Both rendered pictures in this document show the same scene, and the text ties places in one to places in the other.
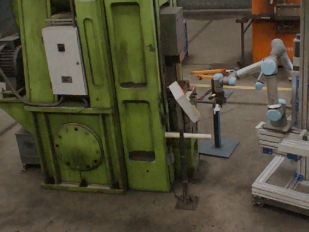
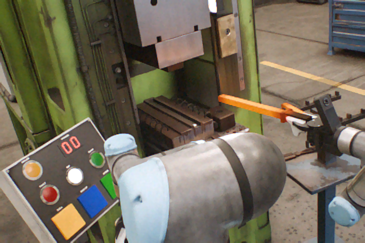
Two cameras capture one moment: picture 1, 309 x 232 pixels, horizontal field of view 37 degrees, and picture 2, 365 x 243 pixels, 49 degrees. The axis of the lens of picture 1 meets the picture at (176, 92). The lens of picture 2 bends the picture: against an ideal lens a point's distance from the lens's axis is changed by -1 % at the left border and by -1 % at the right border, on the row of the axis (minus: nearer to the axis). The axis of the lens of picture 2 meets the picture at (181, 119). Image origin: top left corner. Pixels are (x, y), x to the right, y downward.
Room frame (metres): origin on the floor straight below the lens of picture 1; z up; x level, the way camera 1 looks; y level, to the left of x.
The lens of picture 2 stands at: (3.26, -1.09, 1.71)
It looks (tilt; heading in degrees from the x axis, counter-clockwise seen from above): 25 degrees down; 46
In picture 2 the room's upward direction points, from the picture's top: 9 degrees counter-clockwise
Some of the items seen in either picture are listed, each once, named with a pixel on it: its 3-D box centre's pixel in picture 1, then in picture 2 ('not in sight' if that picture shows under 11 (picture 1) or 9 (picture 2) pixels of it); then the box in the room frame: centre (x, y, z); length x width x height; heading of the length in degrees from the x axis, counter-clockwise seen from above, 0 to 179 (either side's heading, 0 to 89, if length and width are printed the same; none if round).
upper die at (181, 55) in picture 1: (161, 55); (152, 42); (4.36, 0.12, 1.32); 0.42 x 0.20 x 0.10; 74
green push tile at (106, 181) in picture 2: not in sight; (113, 183); (3.86, -0.12, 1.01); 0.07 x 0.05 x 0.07; 9
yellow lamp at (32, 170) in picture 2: not in sight; (32, 170); (3.65, -0.07, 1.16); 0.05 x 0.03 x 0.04; 164
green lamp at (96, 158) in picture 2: not in sight; (96, 159); (3.85, -0.08, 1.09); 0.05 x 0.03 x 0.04; 164
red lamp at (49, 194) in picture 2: not in sight; (49, 194); (3.66, -0.11, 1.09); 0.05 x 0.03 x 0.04; 164
